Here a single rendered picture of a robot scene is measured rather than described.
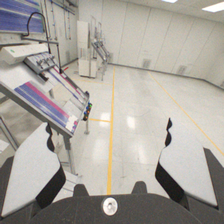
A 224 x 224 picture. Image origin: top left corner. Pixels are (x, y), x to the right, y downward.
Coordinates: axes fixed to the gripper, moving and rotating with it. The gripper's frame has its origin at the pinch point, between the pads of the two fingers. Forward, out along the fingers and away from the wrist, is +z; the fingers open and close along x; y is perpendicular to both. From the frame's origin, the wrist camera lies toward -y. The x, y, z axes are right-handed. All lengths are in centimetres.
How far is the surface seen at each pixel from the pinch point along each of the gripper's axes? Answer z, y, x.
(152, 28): 687, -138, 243
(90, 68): 413, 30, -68
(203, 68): 692, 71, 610
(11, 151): 66, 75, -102
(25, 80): 71, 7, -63
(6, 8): 77, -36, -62
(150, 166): 85, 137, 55
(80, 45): 408, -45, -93
